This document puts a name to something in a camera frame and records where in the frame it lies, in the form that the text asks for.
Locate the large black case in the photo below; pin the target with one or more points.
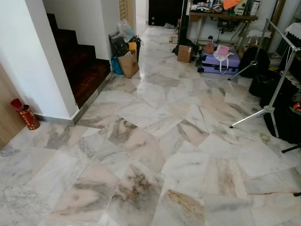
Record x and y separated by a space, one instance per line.
287 122

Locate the black stand leg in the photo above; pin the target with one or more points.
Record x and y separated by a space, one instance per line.
297 194
291 149

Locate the small round lid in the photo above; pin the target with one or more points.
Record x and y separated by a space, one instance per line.
265 137

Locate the black soft bag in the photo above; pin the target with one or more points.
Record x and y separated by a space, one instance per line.
263 84

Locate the black backpack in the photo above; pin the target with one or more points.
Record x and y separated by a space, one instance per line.
261 66

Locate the white lace cloth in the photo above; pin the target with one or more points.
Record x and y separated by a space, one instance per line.
294 30

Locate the pink white tote bag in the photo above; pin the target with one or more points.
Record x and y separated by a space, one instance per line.
222 49

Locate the purple suitcase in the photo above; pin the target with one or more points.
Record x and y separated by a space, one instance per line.
207 62

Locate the small brown bag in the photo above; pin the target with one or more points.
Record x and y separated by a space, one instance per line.
209 48

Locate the wooden shelf table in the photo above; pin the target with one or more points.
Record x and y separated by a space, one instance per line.
221 16

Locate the orange cloth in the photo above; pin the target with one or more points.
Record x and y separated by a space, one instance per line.
230 4

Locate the small cardboard box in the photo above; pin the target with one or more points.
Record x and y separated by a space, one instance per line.
184 53

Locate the small white box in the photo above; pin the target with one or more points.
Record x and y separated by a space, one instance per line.
173 38

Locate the dark door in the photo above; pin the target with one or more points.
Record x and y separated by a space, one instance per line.
164 12

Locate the brown paper bag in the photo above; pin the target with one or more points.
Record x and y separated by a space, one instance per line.
128 66

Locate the blue bag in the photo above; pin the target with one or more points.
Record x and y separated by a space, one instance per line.
115 67

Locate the clear plastic bag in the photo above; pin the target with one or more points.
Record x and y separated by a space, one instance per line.
126 29

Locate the small black bag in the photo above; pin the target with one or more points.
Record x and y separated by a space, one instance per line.
118 46

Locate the dark wooden staircase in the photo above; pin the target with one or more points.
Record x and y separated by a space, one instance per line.
84 70

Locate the red tin can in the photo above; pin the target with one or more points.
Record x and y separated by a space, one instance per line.
28 117

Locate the silver tripod stand frame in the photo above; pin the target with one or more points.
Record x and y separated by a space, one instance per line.
269 109

